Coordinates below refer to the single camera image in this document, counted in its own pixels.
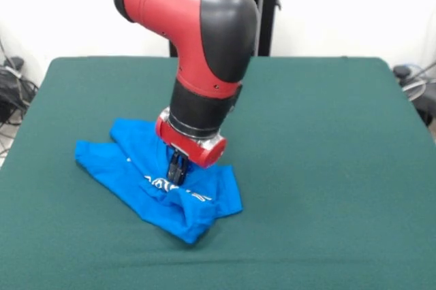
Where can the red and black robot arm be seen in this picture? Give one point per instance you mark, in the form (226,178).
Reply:
(197,31)

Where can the blue laundry item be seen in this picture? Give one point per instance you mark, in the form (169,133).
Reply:
(136,154)

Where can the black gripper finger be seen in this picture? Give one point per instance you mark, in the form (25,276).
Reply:
(173,167)
(182,171)

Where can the dark green table cloth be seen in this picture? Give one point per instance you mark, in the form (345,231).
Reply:
(340,201)

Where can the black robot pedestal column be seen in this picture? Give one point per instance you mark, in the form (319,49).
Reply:
(269,14)

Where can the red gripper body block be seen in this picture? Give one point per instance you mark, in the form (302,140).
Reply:
(190,147)

